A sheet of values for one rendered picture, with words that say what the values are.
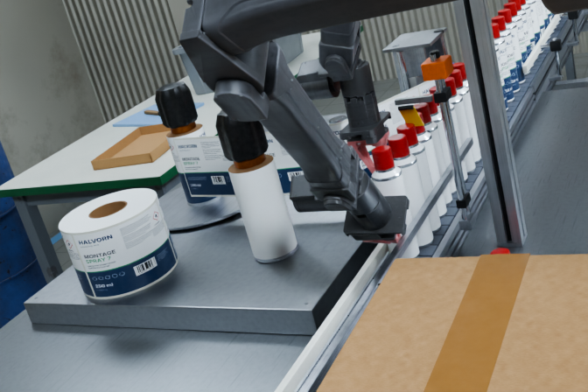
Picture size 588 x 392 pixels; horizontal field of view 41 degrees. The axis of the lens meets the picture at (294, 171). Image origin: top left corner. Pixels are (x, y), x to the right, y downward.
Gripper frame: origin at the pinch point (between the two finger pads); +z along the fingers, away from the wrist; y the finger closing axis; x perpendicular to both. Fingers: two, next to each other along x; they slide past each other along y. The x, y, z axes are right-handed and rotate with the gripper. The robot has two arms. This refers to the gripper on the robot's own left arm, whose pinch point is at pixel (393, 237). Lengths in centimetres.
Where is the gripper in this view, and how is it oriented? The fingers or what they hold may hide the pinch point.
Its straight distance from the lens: 134.8
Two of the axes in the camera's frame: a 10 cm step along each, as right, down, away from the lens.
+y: -8.9, 0.5, 4.5
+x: -1.8, 8.8, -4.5
